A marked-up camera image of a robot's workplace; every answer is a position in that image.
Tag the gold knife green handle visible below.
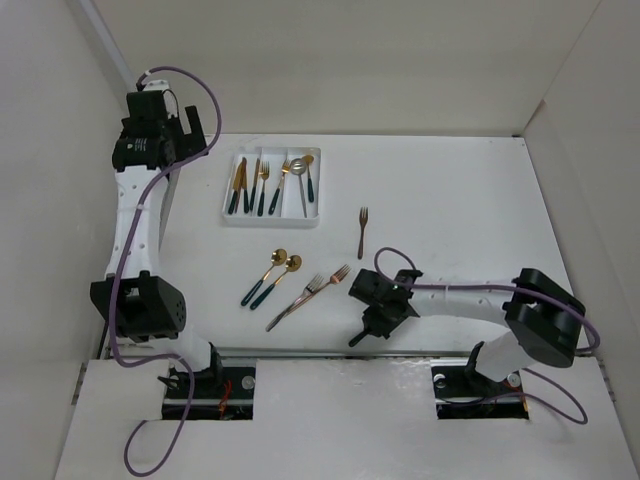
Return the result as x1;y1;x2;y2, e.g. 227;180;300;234
249;157;261;212
241;157;250;214
227;164;243;215

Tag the gold fork green handle crossed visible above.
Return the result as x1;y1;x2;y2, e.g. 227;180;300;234
268;159;291;215

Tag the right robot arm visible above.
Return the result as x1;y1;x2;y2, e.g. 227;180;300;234
349;268;584;394

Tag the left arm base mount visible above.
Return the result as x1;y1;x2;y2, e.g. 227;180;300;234
158;359;257;421

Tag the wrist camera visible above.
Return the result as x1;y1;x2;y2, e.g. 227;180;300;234
143;79;179;116
394;269;423;288

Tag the aluminium rail frame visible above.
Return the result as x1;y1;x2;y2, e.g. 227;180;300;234
90;139;186;355

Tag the gold spoon green handle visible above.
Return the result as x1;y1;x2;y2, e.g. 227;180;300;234
302;155;315;203
250;255;303;310
241;248;287;307

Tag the rose gold fork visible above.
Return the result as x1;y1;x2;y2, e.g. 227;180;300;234
269;263;353;326

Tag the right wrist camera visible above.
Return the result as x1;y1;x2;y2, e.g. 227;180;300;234
394;269;423;288

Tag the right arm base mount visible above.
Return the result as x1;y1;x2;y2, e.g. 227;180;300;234
431;365;529;420

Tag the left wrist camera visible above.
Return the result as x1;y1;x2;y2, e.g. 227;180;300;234
143;79;179;116

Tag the copper fork green handle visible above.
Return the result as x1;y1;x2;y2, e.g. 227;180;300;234
357;207;369;260

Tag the gold fork green handle front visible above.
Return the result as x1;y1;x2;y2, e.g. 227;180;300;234
348;331;368;348

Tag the white three-compartment cutlery tray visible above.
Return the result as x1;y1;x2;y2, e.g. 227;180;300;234
222;147;322;228

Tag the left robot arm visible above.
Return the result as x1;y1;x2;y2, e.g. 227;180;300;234
90;81;224;397

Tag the silver spoon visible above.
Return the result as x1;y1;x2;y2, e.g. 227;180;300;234
291;158;308;218

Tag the silver fork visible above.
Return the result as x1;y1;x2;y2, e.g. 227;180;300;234
265;275;324;332

